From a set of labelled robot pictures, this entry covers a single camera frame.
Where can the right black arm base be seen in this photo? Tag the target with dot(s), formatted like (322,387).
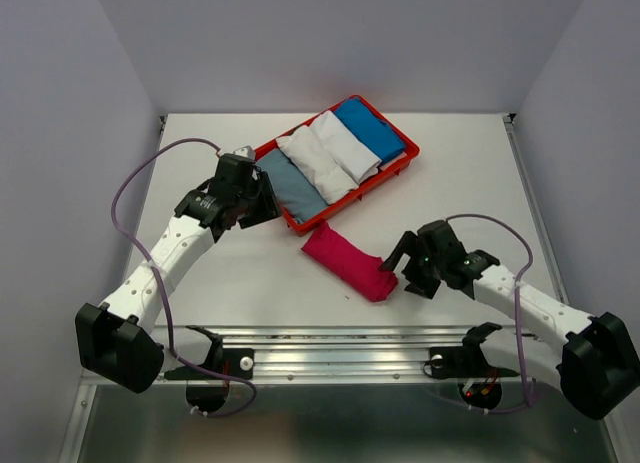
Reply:
(485,350)

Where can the blue rolled t-shirt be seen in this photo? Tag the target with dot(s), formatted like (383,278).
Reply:
(374,133)

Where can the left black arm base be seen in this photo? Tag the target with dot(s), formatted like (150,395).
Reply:
(209,350)

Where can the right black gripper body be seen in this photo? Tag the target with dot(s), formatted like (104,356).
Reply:
(428,265)

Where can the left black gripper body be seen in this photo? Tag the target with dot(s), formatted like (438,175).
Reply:
(238,199)

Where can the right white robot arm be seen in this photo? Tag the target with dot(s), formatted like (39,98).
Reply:
(591,360)

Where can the aluminium mounting rail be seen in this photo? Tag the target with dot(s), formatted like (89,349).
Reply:
(365,355)

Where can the pink t-shirt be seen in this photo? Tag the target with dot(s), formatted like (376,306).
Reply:
(359,270)

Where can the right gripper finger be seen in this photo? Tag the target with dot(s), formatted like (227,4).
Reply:
(423,285)
(406,245)

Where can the grey rolled t-shirt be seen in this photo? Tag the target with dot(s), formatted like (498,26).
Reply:
(292,189)

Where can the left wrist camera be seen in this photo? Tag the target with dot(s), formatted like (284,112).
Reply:
(246,152)

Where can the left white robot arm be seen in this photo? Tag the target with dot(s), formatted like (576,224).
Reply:
(114,337)

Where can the white textured rolled t-shirt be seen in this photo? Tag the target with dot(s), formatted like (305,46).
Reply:
(305,151)

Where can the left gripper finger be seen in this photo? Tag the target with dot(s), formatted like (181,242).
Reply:
(255,216)
(269,206)

